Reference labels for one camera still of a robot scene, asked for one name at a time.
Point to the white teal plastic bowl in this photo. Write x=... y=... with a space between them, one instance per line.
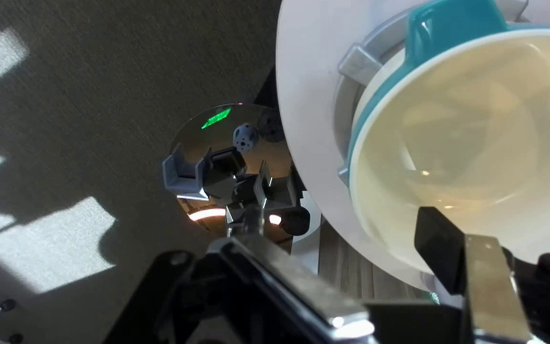
x=479 y=126

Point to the white toy kitchen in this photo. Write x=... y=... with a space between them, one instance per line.
x=307 y=96

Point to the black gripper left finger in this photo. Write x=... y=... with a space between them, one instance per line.
x=288 y=287

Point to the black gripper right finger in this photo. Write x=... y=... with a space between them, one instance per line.
x=486 y=287

